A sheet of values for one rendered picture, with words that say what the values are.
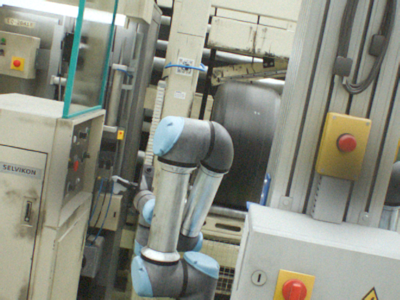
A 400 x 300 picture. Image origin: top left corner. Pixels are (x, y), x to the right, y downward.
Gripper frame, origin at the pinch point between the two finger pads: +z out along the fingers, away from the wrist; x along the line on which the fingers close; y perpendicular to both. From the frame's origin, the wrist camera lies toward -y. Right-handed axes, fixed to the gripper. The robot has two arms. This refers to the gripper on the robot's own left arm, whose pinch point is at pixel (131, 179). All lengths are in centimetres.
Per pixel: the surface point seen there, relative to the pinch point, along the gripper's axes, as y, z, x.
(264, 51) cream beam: -69, 52, 64
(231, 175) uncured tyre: -9.0, 13.3, 46.5
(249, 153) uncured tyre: -21, 10, 49
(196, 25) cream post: -67, 42, 21
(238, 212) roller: 8, 22, 60
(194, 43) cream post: -59, 42, 23
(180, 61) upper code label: -50, 44, 20
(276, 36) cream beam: -77, 51, 67
